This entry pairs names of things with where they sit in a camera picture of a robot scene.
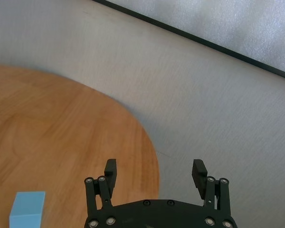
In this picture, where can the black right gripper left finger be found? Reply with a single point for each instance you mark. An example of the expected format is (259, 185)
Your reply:
(109, 185)

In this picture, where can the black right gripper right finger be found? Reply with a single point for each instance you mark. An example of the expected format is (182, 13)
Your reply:
(199, 180)

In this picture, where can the light blue building block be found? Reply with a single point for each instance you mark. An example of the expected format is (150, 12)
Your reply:
(26, 209)

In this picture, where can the black wall rail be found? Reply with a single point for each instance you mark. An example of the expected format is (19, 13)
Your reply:
(192, 36)

